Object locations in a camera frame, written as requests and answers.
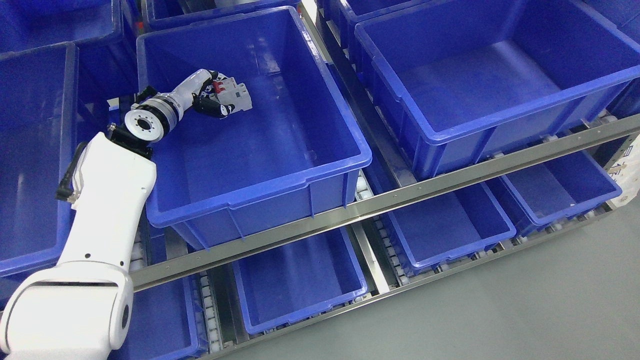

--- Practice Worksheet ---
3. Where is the blue bin lower left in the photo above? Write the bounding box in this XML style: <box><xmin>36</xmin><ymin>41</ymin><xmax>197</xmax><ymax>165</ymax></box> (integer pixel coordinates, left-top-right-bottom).
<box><xmin>107</xmin><ymin>232</ymin><xmax>208</xmax><ymax>360</ymax></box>

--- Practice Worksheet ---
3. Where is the blue bin lower far right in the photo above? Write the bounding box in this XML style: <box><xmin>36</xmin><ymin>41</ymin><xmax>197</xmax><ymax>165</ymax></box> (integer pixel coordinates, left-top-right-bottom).
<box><xmin>486</xmin><ymin>150</ymin><xmax>622</xmax><ymax>237</ymax></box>

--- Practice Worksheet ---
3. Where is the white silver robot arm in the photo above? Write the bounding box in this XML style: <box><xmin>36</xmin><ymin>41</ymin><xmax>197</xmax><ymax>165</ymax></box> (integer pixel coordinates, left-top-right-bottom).
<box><xmin>1</xmin><ymin>132</ymin><xmax>157</xmax><ymax>360</ymax></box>

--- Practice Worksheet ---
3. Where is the white sign board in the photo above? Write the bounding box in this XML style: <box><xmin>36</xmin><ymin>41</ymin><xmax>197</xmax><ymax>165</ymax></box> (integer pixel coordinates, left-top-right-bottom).
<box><xmin>607</xmin><ymin>143</ymin><xmax>640</xmax><ymax>208</ymax></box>

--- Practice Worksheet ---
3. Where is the blue bin lower middle right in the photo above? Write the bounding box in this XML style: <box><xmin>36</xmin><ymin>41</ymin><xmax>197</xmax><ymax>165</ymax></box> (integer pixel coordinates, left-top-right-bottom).
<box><xmin>380</xmin><ymin>182</ymin><xmax>516</xmax><ymax>277</ymax></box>

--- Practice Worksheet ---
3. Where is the blue bin upper right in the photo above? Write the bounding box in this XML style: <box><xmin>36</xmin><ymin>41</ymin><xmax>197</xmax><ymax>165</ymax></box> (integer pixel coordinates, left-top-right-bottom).
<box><xmin>354</xmin><ymin>0</ymin><xmax>640</xmax><ymax>181</ymax></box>

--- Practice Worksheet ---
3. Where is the steel shelf rack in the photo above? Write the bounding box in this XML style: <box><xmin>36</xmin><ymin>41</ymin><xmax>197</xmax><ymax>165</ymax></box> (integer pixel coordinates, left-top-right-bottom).
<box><xmin>131</xmin><ymin>82</ymin><xmax>639</xmax><ymax>360</ymax></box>

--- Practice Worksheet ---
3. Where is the blue bin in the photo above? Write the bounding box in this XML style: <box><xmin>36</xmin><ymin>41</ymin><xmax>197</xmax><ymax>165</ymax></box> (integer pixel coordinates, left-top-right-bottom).
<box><xmin>318</xmin><ymin>0</ymin><xmax>436</xmax><ymax>63</ymax></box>
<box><xmin>141</xmin><ymin>0</ymin><xmax>300</xmax><ymax>31</ymax></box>
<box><xmin>0</xmin><ymin>43</ymin><xmax>78</xmax><ymax>277</ymax></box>
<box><xmin>136</xmin><ymin>6</ymin><xmax>372</xmax><ymax>249</ymax></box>
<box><xmin>486</xmin><ymin>150</ymin><xmax>622</xmax><ymax>237</ymax></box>
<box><xmin>354</xmin><ymin>0</ymin><xmax>640</xmax><ymax>181</ymax></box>
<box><xmin>380</xmin><ymin>182</ymin><xmax>516</xmax><ymax>277</ymax></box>
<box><xmin>107</xmin><ymin>232</ymin><xmax>208</xmax><ymax>360</ymax></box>
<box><xmin>232</xmin><ymin>227</ymin><xmax>369</xmax><ymax>335</ymax></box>
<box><xmin>0</xmin><ymin>0</ymin><xmax>125</xmax><ymax>53</ymax></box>

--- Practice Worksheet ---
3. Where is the blue bin top left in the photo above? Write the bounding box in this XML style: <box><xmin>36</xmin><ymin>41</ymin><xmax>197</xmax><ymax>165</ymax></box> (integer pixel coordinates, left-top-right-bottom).
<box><xmin>0</xmin><ymin>0</ymin><xmax>125</xmax><ymax>53</ymax></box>

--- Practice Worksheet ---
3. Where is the blue bin top centre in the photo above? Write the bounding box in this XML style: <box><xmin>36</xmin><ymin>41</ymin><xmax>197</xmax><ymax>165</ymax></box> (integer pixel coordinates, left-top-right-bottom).
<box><xmin>141</xmin><ymin>0</ymin><xmax>300</xmax><ymax>31</ymax></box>

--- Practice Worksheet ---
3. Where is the blue bin lower centre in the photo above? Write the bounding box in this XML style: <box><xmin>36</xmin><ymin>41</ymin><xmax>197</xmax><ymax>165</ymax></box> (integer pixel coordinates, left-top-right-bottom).
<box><xmin>232</xmin><ymin>227</ymin><xmax>369</xmax><ymax>335</ymax></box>

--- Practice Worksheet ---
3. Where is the blue bin top right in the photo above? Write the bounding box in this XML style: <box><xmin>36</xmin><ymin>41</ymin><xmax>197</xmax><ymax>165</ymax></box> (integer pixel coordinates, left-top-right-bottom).
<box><xmin>318</xmin><ymin>0</ymin><xmax>436</xmax><ymax>63</ymax></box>

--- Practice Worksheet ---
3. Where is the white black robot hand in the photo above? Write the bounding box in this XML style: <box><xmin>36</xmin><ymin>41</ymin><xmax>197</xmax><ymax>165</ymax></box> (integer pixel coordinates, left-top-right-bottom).
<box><xmin>167</xmin><ymin>69</ymin><xmax>238</xmax><ymax>121</ymax></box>

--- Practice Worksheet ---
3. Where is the white circuit breaker red switch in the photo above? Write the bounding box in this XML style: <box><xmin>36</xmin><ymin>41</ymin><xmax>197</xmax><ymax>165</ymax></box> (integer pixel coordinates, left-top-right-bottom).
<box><xmin>210</xmin><ymin>77</ymin><xmax>253</xmax><ymax>116</ymax></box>

